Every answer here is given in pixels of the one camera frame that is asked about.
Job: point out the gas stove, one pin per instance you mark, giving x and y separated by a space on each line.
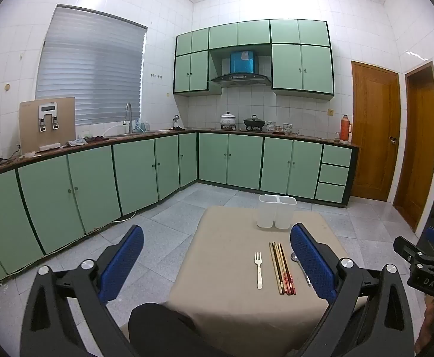
239 129

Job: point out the black wok with lid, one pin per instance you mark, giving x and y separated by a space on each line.
254 122

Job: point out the white two-compartment utensil holder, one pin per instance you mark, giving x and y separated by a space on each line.
269 212

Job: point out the clear bottles by sink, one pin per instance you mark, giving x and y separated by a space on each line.
142 126

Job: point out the metal faucet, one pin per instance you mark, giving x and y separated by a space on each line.
128 113

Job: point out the beige cloth covered table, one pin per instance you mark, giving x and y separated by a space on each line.
231 267

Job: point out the person's right hand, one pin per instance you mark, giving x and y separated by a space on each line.
430 316

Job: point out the plain bamboo chopstick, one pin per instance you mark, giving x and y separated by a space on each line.
274 267

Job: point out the dark cloth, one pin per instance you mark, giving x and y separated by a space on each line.
98 138

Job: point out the grey window blind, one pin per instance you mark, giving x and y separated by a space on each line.
90 70

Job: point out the dark chopstick with red end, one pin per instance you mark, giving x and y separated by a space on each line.
285 267

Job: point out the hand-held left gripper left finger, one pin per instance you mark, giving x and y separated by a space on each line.
124 260

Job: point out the metal kettle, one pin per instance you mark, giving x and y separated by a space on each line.
176 122

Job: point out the white pot with lid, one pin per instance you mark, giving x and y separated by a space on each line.
228 119

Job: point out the metal spoon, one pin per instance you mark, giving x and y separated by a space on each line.
295 256

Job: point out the dark chopstick with striped end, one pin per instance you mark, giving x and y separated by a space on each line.
277 267

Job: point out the stacked bowls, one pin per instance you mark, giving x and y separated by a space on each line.
271 126

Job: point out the range hood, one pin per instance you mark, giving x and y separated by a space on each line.
243 78

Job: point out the green lower cabinet with sink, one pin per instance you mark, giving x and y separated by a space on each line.
90 186

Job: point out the red thermos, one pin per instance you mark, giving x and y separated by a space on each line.
346 130

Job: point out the green lower cabinet with drawers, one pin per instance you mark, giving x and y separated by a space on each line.
239 163

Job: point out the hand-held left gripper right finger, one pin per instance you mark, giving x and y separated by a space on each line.
309 264

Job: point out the light crumpled cloth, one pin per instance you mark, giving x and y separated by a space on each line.
76 142

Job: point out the green upper cabinet above hood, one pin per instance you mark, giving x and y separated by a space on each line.
239 35

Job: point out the large green upper cabinet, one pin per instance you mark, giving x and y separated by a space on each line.
302 63

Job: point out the patterned bowl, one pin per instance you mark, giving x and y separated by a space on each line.
287 128

